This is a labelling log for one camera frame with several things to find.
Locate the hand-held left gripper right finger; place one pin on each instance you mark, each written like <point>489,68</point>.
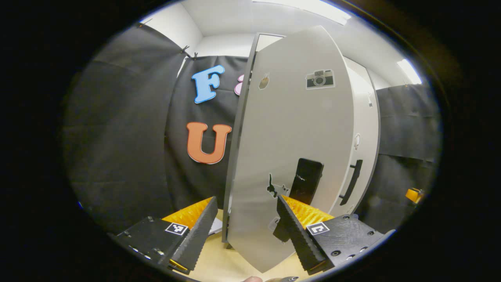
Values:
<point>299,235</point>

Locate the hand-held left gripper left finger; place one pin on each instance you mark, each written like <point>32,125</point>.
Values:
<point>195,235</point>

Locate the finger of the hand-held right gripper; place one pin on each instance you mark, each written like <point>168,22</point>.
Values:
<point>415,194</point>

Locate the white and grey cabinet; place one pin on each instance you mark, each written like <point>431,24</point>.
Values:
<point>235,156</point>

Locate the white cabinet door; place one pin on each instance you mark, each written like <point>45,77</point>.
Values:
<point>362,117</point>
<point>289,125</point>

